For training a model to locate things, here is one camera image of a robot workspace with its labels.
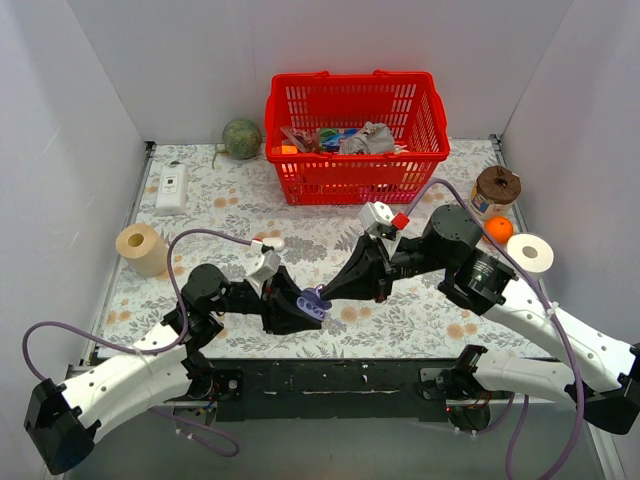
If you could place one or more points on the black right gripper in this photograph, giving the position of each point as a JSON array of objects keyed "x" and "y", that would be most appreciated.
[{"x": 383, "y": 273}]

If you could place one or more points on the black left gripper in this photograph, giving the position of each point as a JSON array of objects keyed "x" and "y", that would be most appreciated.
[{"x": 268, "y": 306}]

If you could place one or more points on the purple earbud charging case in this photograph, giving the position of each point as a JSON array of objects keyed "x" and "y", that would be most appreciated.
[{"x": 310, "y": 302}]

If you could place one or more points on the white earbud charging case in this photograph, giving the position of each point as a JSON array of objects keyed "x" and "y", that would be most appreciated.
[{"x": 276, "y": 243}]

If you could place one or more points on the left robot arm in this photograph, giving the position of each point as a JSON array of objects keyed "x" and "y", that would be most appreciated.
[{"x": 65, "y": 421}]

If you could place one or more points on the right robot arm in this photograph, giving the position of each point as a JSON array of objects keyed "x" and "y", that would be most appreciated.
[{"x": 585, "y": 364}]

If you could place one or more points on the floral patterned table mat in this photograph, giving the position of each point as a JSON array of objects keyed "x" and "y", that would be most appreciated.
[{"x": 231, "y": 202}]

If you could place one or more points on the crumpled grey bag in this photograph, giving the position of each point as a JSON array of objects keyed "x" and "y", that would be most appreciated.
[{"x": 371, "y": 139}]

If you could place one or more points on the orange fruit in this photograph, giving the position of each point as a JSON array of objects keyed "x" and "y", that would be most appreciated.
[{"x": 498, "y": 228}]

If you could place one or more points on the beige paper roll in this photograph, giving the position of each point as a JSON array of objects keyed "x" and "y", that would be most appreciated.
[{"x": 144, "y": 249}]

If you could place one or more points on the brown lidded jar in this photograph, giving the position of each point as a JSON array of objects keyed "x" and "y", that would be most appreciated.
[{"x": 494, "y": 192}]

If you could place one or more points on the white rectangular device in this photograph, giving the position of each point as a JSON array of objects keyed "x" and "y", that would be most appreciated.
[{"x": 172, "y": 190}]

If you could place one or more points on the white toilet paper roll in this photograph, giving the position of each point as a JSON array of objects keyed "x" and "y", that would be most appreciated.
[{"x": 532, "y": 253}]

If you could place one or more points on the green melon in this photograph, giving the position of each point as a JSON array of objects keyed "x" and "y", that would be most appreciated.
[{"x": 242, "y": 138}]

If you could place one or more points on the red plastic shopping basket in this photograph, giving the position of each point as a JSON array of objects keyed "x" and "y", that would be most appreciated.
[{"x": 309, "y": 114}]

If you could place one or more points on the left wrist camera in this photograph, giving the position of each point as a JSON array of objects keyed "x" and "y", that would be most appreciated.
[{"x": 264, "y": 265}]

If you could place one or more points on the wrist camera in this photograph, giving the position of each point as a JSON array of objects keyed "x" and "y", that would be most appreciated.
[
  {"x": 378, "y": 220},
  {"x": 264, "y": 265}
]

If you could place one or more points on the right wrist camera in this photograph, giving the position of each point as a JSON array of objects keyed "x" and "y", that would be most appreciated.
[{"x": 378, "y": 220}]

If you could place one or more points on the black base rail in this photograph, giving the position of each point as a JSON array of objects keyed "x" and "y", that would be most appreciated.
[{"x": 268, "y": 389}]

